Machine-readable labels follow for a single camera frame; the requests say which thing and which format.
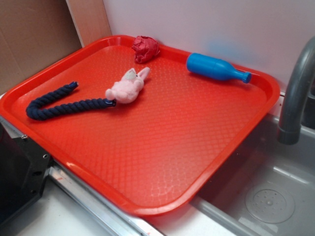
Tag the red paper ball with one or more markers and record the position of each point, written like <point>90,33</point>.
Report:
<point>145,48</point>

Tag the red plastic tray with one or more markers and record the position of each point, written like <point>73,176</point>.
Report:
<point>151,156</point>

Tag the pink plush bunny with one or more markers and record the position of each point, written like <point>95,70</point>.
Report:
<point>128,88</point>

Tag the blue plastic bottle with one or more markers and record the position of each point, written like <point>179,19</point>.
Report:
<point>214,68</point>

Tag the light wooden board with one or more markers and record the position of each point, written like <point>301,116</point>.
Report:
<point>90,20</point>

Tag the grey toy sink basin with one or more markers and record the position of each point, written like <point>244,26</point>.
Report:
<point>264,189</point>

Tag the grey faucet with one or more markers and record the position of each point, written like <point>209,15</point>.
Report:
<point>299,102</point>

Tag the brown cardboard panel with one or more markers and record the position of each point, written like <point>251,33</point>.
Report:
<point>34,34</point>

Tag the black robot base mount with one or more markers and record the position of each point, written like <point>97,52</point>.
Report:
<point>24,167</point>

